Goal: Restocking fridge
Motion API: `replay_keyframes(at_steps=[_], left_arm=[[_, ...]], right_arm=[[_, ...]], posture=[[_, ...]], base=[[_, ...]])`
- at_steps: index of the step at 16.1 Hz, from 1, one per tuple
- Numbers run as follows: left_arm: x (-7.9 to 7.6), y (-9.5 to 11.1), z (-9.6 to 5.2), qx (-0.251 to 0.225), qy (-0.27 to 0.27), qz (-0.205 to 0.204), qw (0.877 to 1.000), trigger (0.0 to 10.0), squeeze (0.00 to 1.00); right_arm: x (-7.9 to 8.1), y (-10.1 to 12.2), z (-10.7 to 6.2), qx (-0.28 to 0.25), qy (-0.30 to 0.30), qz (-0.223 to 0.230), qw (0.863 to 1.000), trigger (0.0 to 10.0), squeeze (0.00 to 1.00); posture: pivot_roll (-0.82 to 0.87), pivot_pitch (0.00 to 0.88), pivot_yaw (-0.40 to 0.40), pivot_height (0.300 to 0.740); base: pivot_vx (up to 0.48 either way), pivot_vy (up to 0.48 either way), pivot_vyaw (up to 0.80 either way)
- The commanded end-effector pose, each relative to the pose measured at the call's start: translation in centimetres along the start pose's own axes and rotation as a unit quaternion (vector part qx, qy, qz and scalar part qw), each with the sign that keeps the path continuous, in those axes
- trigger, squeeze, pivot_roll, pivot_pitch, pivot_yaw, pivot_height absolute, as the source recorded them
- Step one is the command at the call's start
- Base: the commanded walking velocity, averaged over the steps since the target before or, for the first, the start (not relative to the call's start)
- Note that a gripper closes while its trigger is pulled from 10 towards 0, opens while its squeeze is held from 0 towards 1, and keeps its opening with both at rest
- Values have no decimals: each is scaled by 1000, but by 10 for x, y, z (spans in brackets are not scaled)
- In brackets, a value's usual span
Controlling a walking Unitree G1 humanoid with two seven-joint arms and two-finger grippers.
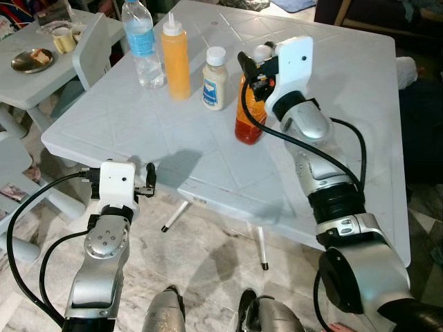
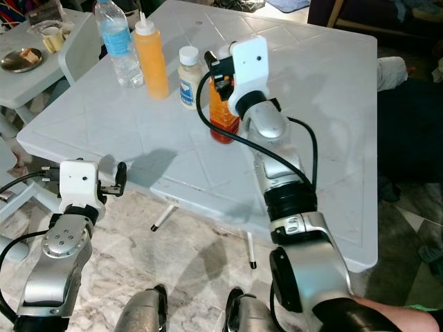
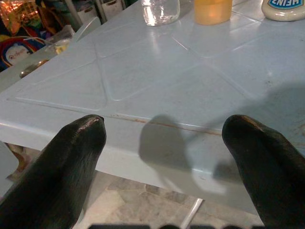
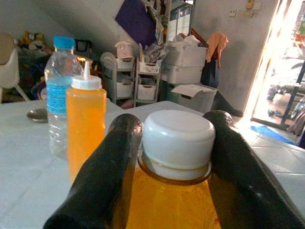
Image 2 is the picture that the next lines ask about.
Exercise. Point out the cream mug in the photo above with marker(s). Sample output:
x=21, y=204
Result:
x=54, y=40

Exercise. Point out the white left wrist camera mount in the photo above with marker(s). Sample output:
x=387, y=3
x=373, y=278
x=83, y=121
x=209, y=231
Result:
x=77, y=183

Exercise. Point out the clear plastic container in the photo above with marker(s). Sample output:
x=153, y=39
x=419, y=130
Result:
x=45, y=12

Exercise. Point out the orange squeeze bottle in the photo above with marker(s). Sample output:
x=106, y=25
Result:
x=152, y=62

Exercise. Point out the silver robot right leg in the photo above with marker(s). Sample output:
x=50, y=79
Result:
x=252, y=317

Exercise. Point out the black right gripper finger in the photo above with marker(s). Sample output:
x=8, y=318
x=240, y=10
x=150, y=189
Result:
x=214, y=62

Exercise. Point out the person's bare forearm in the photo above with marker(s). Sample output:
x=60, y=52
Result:
x=408, y=318

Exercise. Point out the white mayonnaise jar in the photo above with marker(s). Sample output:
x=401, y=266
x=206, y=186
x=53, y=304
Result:
x=190, y=86

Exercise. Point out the clear water bottle blue label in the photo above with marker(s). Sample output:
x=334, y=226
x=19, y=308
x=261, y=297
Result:
x=118, y=48

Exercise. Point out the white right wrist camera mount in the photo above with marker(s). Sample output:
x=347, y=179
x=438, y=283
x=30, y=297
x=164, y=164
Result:
x=249, y=62

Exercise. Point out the amber liquid bottle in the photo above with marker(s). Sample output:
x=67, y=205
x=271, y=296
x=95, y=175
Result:
x=223, y=124

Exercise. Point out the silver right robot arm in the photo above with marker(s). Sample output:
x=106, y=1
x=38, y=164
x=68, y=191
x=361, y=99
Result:
x=311, y=277

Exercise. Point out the small white table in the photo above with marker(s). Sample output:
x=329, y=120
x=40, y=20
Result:
x=17, y=86

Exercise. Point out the white plastic chair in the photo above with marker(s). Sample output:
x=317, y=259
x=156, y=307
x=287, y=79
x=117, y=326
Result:
x=79, y=52

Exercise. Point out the silver robot leg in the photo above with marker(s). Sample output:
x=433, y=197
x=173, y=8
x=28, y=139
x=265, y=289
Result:
x=142, y=315
x=252, y=317

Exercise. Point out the large white plastic table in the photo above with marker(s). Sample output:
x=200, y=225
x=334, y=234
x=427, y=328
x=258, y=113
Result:
x=318, y=55

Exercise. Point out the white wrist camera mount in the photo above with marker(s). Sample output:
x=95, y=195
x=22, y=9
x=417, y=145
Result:
x=249, y=62
x=77, y=183

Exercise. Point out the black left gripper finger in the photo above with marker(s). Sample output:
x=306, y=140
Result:
x=121, y=176

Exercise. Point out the piece of bread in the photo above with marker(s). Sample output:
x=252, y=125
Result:
x=31, y=55

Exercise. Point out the white cloth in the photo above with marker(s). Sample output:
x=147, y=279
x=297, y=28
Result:
x=391, y=72

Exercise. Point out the round metal plate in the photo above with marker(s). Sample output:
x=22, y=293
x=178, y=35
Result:
x=14, y=63

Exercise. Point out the silver robot left leg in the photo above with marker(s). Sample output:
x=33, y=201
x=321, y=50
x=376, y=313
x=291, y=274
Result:
x=142, y=315

